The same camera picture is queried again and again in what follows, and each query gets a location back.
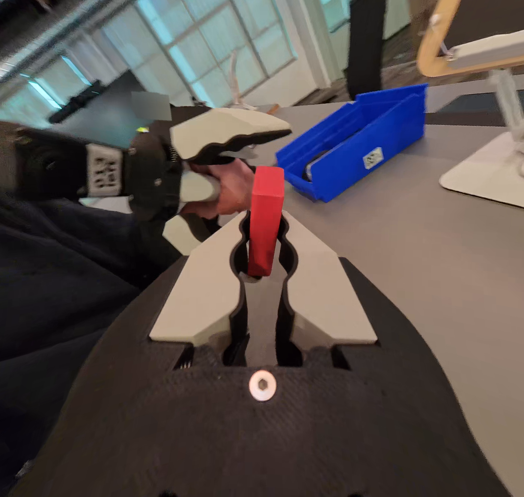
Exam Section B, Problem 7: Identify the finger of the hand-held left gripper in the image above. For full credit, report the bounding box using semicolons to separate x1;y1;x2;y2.
162;212;220;255
170;107;293;167

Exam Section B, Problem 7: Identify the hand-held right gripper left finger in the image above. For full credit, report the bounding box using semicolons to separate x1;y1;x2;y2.
149;212;249;347

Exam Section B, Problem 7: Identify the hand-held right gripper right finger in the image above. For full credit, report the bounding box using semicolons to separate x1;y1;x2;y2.
276;211;379;348

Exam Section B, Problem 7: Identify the red toy block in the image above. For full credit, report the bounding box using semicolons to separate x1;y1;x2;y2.
248;166;286;278

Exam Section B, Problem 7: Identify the person's left hand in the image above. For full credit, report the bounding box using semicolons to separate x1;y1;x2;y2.
182;159;256;219

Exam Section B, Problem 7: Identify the person's dark clothing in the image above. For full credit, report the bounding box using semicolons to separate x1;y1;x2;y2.
0;193;182;485

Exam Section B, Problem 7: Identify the blue plastic bin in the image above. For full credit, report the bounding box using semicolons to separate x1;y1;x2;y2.
275;84;429;203

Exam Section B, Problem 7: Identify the black pillar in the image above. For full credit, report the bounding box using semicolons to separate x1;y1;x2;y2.
343;0;388;101

